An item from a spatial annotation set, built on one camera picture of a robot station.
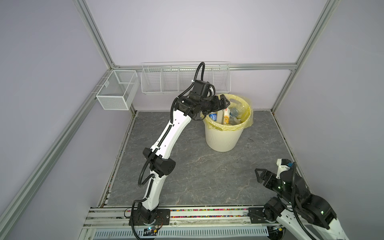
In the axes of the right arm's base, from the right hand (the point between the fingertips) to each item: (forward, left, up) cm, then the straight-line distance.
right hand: (262, 173), depth 70 cm
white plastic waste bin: (+31, +14, -19) cm, 39 cm away
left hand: (+25, +17, +19) cm, 36 cm away
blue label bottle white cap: (+34, +9, +8) cm, 36 cm away
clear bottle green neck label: (+33, +8, 0) cm, 34 cm away
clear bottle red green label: (+30, +15, +9) cm, 34 cm away
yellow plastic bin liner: (+40, +5, +10) cm, 41 cm away
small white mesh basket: (+49, +82, +12) cm, 96 cm away
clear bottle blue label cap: (+31, +22, +7) cm, 39 cm away
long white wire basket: (+61, +46, +13) cm, 78 cm away
